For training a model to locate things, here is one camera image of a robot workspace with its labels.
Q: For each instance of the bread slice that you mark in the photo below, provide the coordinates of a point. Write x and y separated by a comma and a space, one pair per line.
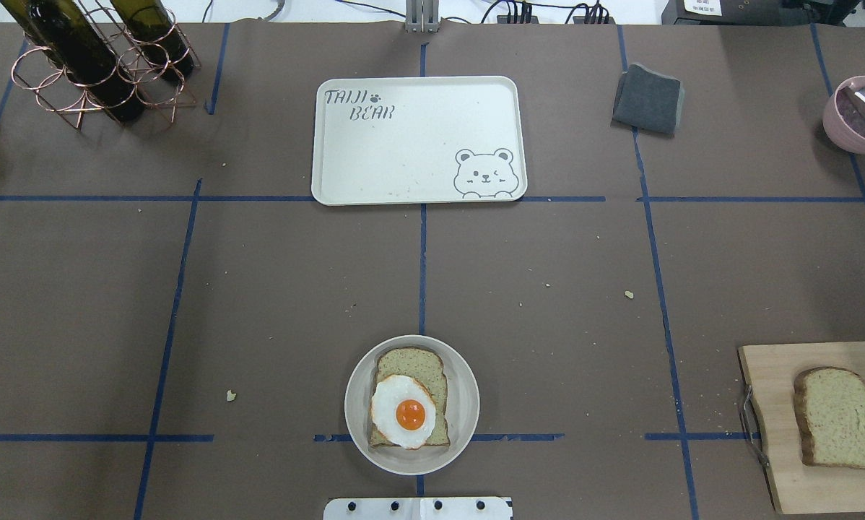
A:
829, 407
427, 368

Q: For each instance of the cream bear tray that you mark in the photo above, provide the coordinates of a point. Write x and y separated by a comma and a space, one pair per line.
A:
418, 141

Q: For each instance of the white round plate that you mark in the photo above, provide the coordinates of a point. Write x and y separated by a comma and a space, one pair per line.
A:
461, 413

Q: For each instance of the fried egg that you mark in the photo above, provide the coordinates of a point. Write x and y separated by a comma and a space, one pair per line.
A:
403, 413

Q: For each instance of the grey folded cloth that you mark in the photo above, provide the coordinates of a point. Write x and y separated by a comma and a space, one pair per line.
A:
649, 100

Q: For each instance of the wooden cutting board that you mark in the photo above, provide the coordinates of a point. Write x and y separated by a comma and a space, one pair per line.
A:
770, 370

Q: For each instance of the pink bowl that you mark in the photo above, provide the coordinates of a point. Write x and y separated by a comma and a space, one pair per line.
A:
842, 122

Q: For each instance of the dark green wine bottle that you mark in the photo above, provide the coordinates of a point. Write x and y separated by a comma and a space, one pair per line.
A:
72, 42

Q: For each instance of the aluminium frame post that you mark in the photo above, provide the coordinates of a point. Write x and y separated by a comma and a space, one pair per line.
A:
422, 16

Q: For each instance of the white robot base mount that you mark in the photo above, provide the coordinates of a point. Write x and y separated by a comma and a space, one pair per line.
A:
486, 507

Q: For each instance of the copper wire bottle rack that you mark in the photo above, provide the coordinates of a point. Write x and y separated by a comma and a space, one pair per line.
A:
34, 71

